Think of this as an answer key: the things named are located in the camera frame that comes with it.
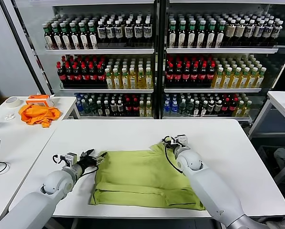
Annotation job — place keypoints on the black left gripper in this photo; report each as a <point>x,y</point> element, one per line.
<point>86,163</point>

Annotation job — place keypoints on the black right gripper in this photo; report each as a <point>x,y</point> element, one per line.
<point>172,144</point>

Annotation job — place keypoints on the green printed T-shirt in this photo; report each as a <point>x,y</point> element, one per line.
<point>133,171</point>

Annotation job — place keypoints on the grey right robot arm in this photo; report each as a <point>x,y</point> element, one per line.
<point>204,188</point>

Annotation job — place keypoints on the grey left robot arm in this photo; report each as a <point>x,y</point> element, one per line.
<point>56,183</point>

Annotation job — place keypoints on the small blue water bottle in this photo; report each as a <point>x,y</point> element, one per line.
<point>79,107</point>
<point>175,109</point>
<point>167,109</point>

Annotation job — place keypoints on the small green tinted bottle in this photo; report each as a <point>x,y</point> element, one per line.
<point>182,108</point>
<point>190,108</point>
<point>87,108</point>

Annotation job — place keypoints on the small yellow drink bottle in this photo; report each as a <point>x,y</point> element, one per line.
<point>149,110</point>
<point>247,109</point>
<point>142,110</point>
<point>240,109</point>

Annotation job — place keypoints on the small dark drink bottle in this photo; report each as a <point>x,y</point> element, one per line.
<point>120,109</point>
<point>99,109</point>
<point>211,108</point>
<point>197,109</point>
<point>204,109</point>
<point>113,109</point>
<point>106,109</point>
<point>218,108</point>

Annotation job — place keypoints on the small red label cola bottle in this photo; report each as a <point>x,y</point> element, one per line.
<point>232,108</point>
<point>225,108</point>
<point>129,109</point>
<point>136,109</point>

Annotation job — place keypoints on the white side table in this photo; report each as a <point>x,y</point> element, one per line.
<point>66,102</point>
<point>281,100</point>

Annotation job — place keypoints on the red cap cola bottle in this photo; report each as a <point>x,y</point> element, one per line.
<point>186,76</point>
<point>178,76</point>
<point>169,76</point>
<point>85,77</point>
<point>210,76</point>
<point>194,76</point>
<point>202,76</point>
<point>77,77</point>
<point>61,77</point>
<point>69,77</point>
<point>93,77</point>
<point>101,77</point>

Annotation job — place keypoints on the crumpled orange cloth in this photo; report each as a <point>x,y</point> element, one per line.
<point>37,114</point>

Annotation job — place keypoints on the orange and white box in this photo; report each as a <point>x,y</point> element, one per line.
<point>38,100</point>

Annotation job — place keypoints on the small white plastic piece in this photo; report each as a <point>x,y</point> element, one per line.
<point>10,116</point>

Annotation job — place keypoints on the black plastic crate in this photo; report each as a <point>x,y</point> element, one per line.
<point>265,152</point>

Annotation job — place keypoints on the masking tape roll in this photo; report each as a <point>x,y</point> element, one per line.
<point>12,102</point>

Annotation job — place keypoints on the drink display cabinet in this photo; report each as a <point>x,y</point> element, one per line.
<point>216,50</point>
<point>97,51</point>

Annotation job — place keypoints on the green cap brown drink bottle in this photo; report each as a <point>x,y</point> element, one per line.
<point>219,35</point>
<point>210,35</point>
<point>74,38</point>
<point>182,35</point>
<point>201,35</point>
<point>93,38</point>
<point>191,35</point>
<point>83,38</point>
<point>172,35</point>
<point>65,38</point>
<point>47,38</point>
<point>56,38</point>

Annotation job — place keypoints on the blue label dark drink bottle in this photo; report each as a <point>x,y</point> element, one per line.
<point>110,32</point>
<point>129,32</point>
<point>267,32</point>
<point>258,31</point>
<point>101,32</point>
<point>249,31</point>
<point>147,32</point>
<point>119,32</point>
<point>138,32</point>
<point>276,32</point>

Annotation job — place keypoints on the beige label dark drink bottle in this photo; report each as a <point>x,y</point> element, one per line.
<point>230,31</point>
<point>239,31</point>

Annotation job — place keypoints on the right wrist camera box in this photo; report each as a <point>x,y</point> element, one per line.
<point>182,140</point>

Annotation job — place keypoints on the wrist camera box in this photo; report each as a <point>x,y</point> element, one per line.
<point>70,159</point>
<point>182,140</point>

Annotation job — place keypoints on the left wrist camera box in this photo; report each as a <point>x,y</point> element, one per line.
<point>70,159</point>

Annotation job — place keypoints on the black cabinet door frame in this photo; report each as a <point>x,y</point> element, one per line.
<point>24,47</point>

